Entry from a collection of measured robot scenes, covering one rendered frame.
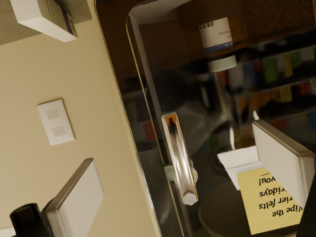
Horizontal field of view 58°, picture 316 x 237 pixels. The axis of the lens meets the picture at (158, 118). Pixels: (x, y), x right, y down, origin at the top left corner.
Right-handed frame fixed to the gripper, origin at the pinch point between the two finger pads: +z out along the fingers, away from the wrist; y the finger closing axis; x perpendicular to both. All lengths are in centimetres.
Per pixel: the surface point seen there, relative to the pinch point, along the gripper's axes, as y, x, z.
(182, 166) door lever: 0.2, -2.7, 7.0
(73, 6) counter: -13.2, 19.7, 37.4
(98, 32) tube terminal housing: -5.2, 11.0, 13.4
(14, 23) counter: -24.6, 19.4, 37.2
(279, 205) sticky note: 9.5, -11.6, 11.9
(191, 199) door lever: 0.3, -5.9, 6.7
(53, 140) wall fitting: -33, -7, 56
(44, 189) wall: -40, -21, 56
